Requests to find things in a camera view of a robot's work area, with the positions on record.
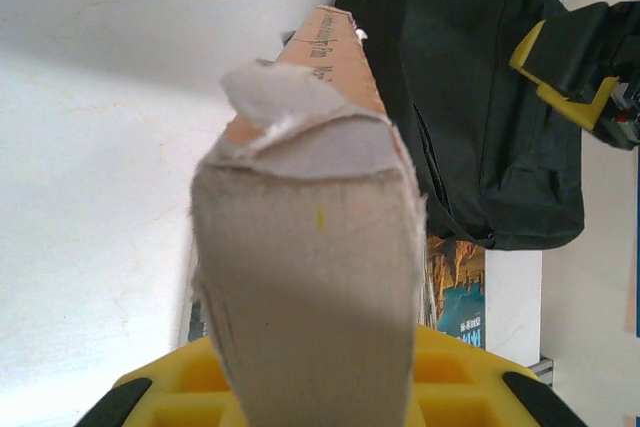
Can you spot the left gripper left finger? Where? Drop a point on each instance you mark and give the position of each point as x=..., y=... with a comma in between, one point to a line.
x=175, y=397

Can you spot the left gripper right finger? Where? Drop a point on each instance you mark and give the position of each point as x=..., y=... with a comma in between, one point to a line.
x=450, y=387

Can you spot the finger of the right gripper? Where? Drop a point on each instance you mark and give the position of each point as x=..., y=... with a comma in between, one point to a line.
x=570, y=47
x=585, y=114

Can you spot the black fabric student bag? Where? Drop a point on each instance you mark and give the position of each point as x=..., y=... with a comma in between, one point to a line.
x=475, y=122

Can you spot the orange paperback book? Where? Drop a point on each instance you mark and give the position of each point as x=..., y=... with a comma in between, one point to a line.
x=310, y=272

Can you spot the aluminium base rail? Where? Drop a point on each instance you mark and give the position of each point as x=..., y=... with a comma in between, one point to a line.
x=544, y=372

